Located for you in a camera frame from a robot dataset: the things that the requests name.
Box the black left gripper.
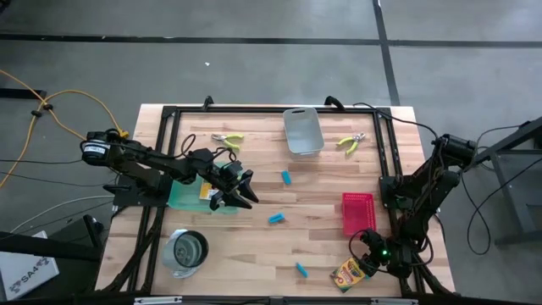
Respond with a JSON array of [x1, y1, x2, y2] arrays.
[[187, 147, 261, 212]]

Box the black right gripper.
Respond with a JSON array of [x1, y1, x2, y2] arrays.
[[358, 238, 415, 280]]

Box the yellow crayon box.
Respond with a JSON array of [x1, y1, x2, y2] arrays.
[[329, 257, 367, 294], [198, 180, 220, 201]]

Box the green-handled pliers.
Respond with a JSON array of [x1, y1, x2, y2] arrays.
[[336, 132, 367, 156], [210, 132, 246, 150]]

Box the red plastic mesh basket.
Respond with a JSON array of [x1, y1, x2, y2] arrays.
[[341, 192, 378, 237]]

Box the teal translucent plastic tray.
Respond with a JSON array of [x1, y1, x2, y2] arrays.
[[168, 163, 243, 215]]

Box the metal bowl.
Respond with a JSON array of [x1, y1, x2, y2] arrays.
[[162, 228, 210, 280]]

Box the grey plastic bin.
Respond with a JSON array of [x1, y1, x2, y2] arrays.
[[282, 107, 325, 158]]

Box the black floor stand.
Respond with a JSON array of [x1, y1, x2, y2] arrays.
[[0, 213, 106, 263]]

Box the white printed cardboard box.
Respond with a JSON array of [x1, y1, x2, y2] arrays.
[[0, 230, 60, 302]]

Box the black flat floor bar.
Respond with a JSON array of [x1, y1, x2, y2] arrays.
[[0, 87, 47, 100]]

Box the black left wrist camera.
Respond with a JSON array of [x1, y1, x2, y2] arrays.
[[218, 160, 244, 183]]

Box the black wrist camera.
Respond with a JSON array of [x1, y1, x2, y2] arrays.
[[359, 230, 381, 252], [218, 160, 244, 183]]

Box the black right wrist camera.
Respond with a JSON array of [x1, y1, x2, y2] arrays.
[[359, 230, 381, 252]]

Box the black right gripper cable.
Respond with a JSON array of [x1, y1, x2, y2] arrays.
[[348, 230, 369, 266]]

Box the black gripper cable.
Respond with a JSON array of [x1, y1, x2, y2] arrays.
[[348, 230, 369, 266], [180, 133, 238, 164]]

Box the grey metal bracket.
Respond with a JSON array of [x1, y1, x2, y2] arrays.
[[371, 297, 419, 305], [134, 296, 183, 305]]

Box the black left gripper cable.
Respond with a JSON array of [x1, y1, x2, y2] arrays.
[[180, 133, 238, 164]]

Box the black metal table frame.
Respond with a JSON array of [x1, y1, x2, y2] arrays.
[[95, 103, 456, 297]]

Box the black floor cable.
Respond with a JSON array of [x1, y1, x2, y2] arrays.
[[465, 125, 542, 258], [0, 156, 119, 187]]

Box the yellow extension cable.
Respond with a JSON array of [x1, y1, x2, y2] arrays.
[[0, 69, 130, 190]]

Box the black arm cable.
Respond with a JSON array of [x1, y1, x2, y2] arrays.
[[352, 103, 441, 141]]

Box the grey floor cable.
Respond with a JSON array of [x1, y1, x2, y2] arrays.
[[10, 194, 115, 235]]

